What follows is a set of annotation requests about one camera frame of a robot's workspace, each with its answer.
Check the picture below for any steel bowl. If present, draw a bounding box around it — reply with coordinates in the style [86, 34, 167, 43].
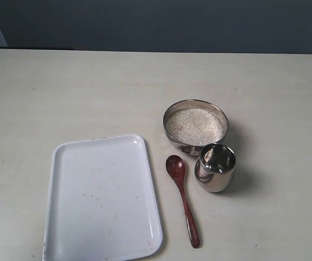
[163, 99, 229, 156]

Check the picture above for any white rice in bowl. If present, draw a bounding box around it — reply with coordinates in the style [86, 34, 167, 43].
[166, 109, 223, 146]

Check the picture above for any steel cup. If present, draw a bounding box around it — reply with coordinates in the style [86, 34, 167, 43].
[194, 144, 236, 193]

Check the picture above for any white rectangular plastic tray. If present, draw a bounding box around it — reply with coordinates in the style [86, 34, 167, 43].
[42, 134, 163, 260]

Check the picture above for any brown wooden spoon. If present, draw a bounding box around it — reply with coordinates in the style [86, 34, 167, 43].
[165, 155, 201, 248]

